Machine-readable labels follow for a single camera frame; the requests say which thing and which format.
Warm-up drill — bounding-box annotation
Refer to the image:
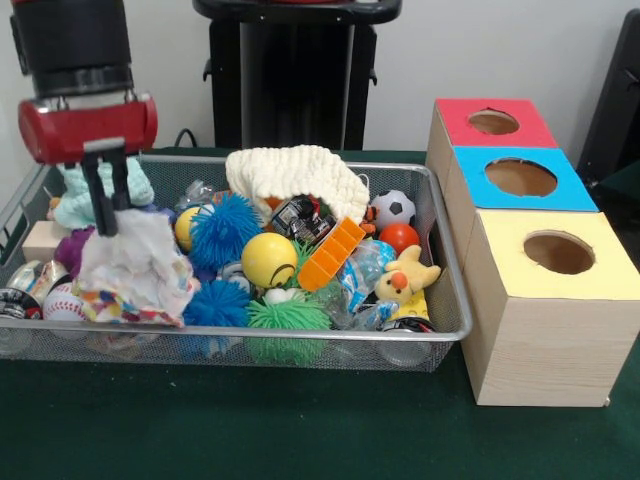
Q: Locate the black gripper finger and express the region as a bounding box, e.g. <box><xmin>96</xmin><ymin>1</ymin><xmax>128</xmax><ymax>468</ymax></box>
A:
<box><xmin>79</xmin><ymin>151</ymin><xmax>121</xmax><ymax>237</ymax></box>
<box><xmin>109</xmin><ymin>146</ymin><xmax>134</xmax><ymax>212</ymax></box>

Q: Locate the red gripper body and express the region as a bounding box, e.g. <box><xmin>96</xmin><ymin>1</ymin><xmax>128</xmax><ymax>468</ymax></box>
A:
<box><xmin>18</xmin><ymin>91</ymin><xmax>160</xmax><ymax>166</ymax></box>

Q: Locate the mint knitted cloth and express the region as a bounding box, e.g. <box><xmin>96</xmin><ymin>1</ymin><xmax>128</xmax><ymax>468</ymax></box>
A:
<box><xmin>52</xmin><ymin>155</ymin><xmax>156</xmax><ymax>227</ymax></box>

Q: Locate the white paper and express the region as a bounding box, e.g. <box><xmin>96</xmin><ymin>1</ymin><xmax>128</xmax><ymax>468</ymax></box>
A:
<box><xmin>71</xmin><ymin>207</ymin><xmax>202</xmax><ymax>330</ymax></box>

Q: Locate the cream knitted cloth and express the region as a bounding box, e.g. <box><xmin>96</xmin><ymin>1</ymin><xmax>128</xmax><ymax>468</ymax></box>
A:
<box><xmin>224</xmin><ymin>144</ymin><xmax>371</xmax><ymax>225</ymax></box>

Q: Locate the shallow mesh bin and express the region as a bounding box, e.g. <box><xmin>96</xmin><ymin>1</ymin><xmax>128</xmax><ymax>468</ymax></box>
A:
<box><xmin>0</xmin><ymin>152</ymin><xmax>475</xmax><ymax>374</ymax></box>

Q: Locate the wooden box with three holes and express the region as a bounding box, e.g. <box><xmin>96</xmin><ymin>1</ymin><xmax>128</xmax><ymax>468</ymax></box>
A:
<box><xmin>425</xmin><ymin>97</ymin><xmax>640</xmax><ymax>409</ymax></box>

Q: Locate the white baseball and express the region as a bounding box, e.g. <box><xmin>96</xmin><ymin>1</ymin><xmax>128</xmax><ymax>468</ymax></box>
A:
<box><xmin>42</xmin><ymin>282</ymin><xmax>87</xmax><ymax>322</ymax></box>

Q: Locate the blue spiky ball with eyes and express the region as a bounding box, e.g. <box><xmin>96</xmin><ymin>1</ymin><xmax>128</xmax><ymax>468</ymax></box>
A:
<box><xmin>188</xmin><ymin>192</ymin><xmax>266</xmax><ymax>274</ymax></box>

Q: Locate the yellow ball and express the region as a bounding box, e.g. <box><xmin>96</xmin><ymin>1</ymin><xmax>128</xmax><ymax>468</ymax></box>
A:
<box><xmin>240</xmin><ymin>232</ymin><xmax>299</xmax><ymax>290</ymax></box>

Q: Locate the green spiky ball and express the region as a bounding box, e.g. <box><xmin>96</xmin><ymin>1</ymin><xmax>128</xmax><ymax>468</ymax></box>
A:
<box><xmin>244</xmin><ymin>294</ymin><xmax>333</xmax><ymax>367</ymax></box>

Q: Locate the orange plastic brick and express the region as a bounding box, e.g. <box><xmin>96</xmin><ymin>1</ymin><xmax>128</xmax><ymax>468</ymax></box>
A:
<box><xmin>298</xmin><ymin>215</ymin><xmax>367</xmax><ymax>294</ymax></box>

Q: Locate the black white soccer ball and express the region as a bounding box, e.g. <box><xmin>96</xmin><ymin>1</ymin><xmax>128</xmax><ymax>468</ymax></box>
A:
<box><xmin>370</xmin><ymin>188</ymin><xmax>417</xmax><ymax>232</ymax></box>

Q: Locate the dark green tablecloth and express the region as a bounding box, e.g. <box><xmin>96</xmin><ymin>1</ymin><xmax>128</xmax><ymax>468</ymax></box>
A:
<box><xmin>0</xmin><ymin>146</ymin><xmax>640</xmax><ymax>480</ymax></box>

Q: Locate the yellow plush toy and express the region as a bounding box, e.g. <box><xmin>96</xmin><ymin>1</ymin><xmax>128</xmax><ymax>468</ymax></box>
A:
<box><xmin>374</xmin><ymin>244</ymin><xmax>442</xmax><ymax>307</ymax></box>

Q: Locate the green covered side table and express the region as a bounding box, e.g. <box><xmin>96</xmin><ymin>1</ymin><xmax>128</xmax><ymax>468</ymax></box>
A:
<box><xmin>589</xmin><ymin>162</ymin><xmax>640</xmax><ymax>214</ymax></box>

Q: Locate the black chair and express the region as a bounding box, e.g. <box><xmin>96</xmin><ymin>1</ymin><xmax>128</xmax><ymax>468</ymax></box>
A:
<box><xmin>574</xmin><ymin>7</ymin><xmax>640</xmax><ymax>189</ymax></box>

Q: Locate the black cable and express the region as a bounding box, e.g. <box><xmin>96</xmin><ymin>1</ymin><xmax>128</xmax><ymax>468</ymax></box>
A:
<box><xmin>173</xmin><ymin>127</ymin><xmax>212</xmax><ymax>149</ymax></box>

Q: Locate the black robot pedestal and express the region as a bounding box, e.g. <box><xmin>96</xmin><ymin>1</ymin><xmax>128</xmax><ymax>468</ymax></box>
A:
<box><xmin>192</xmin><ymin>0</ymin><xmax>404</xmax><ymax>151</ymax></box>

